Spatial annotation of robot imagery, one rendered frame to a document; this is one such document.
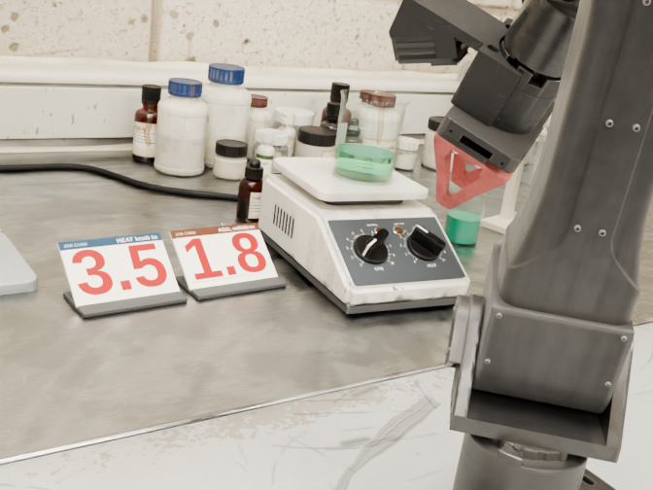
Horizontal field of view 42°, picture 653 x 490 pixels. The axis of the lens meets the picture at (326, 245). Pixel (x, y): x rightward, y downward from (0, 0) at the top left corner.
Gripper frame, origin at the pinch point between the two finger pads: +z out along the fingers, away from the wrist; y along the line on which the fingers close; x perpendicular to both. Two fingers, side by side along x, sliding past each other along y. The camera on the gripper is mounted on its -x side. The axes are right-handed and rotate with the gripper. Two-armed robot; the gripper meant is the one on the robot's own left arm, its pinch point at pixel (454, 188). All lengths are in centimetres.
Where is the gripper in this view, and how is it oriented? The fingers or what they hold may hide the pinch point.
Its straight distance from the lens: 73.6
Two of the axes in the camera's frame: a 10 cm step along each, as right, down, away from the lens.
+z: -3.2, 6.3, 7.1
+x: 8.2, 5.6, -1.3
